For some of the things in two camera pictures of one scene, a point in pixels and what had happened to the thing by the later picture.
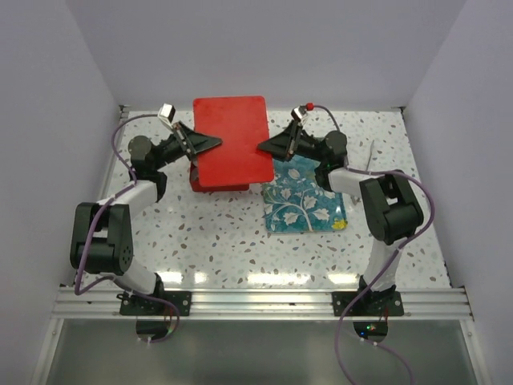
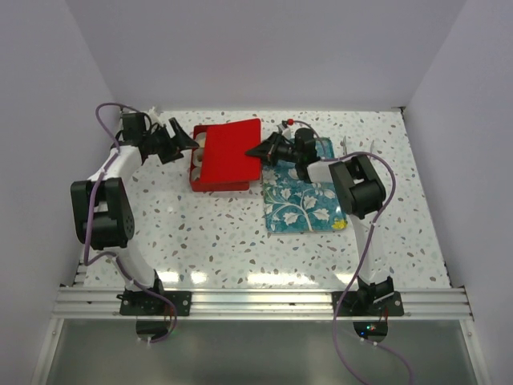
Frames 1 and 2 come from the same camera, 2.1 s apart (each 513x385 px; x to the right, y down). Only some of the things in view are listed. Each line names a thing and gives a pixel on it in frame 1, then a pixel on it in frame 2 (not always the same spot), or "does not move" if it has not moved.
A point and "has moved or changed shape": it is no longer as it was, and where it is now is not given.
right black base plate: x=384 y=303 does not move
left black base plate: x=133 y=305 does not move
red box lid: x=242 y=123 has moved or changed shape
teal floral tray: x=295 y=203 does not move
